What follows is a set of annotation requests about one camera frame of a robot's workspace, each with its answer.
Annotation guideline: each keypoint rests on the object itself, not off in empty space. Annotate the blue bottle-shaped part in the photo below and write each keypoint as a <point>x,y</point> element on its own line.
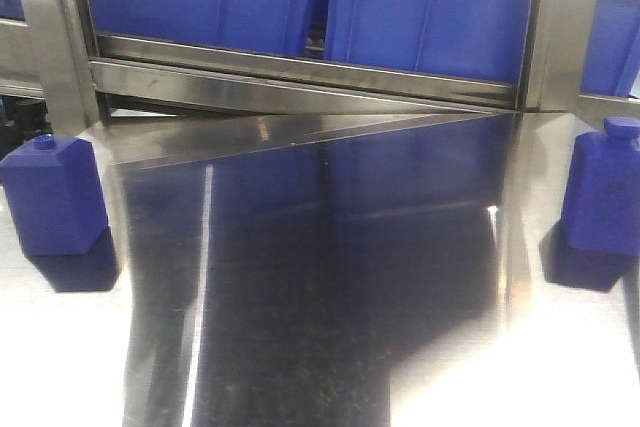
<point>55,196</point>
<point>600,210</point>

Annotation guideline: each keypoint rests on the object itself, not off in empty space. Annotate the blue plastic bin middle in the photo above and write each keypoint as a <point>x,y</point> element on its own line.
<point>468,39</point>

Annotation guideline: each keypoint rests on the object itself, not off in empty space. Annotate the blue plastic bin right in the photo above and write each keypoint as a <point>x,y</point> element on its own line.
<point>612,60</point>

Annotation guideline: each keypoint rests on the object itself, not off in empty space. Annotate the stainless steel shelf frame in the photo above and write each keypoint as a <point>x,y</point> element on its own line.
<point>56,55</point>

